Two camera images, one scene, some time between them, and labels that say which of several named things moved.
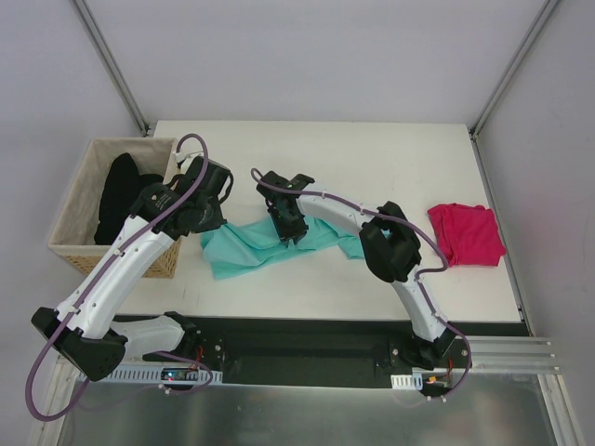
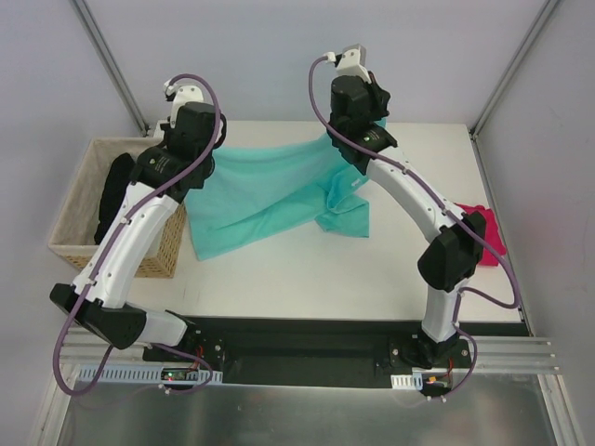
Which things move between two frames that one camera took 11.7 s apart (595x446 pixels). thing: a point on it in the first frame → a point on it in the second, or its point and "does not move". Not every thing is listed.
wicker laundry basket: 74,232 does not move
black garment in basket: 120,188 does not move
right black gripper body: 288,229 → 381,99
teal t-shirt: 235,247 → 257,193
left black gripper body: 207,218 → 219,128
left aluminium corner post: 112,67 does not move
